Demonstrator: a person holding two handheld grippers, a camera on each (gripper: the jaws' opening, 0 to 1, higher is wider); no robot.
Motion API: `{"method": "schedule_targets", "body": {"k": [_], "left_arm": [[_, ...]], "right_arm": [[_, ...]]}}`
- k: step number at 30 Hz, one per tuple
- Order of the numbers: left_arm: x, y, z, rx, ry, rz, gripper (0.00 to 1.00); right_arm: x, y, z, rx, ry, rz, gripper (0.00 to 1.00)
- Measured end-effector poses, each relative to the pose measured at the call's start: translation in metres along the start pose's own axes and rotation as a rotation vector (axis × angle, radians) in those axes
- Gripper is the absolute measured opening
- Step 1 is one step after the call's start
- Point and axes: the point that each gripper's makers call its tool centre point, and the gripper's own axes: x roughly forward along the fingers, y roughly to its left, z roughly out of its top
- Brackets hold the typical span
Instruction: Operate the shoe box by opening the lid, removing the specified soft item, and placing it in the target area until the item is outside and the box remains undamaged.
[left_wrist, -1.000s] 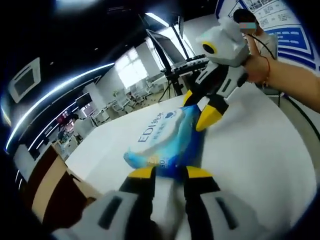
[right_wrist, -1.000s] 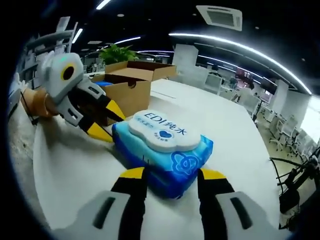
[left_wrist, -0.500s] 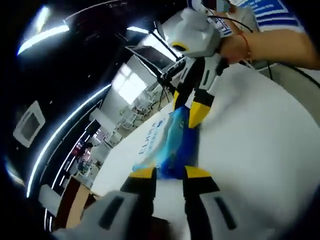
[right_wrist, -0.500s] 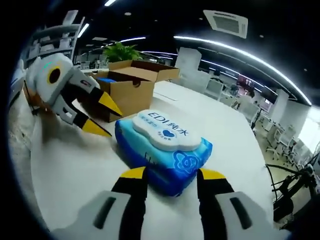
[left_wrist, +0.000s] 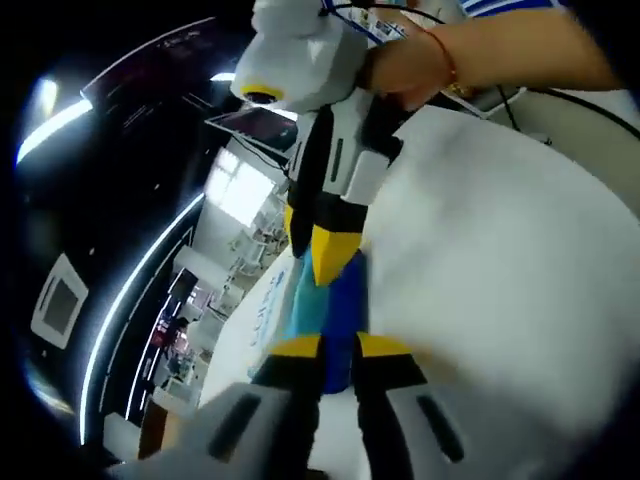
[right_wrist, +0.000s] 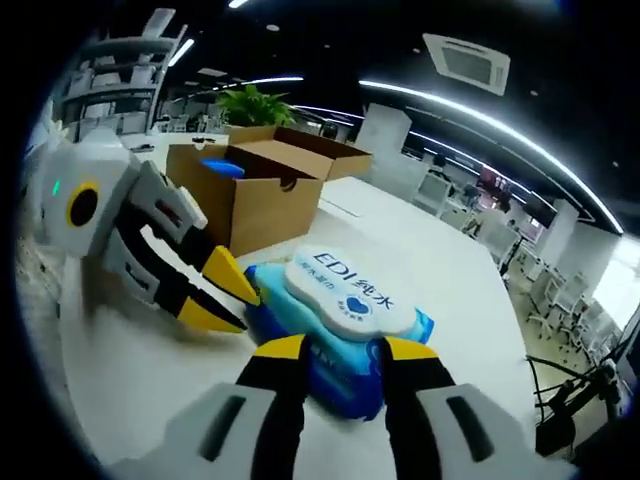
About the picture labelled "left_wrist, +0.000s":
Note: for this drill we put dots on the blue white wall poster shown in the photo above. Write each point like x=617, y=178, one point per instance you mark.
x=385, y=27

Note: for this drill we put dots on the long ceiling light strip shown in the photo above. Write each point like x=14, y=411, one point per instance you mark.
x=112, y=315
x=60, y=125

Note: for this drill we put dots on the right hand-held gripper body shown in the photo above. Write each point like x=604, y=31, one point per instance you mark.
x=300, y=55

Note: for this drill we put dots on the large dark display screen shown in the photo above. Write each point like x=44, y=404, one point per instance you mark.
x=150, y=65

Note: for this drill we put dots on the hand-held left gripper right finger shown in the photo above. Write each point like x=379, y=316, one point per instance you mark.
x=400, y=435

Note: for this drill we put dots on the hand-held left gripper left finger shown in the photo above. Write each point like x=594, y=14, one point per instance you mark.
x=190, y=440

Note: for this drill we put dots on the group of white office chairs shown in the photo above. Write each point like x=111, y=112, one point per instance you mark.
x=250, y=250

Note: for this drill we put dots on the white ceiling air conditioner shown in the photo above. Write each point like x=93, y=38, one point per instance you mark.
x=60, y=302

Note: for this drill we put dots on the small blue soft tissue pack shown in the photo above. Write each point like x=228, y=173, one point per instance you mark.
x=345, y=310

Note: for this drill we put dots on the person's right hand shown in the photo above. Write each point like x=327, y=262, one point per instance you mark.
x=405, y=70

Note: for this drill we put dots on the desktop monitor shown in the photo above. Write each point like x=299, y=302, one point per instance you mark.
x=260, y=125

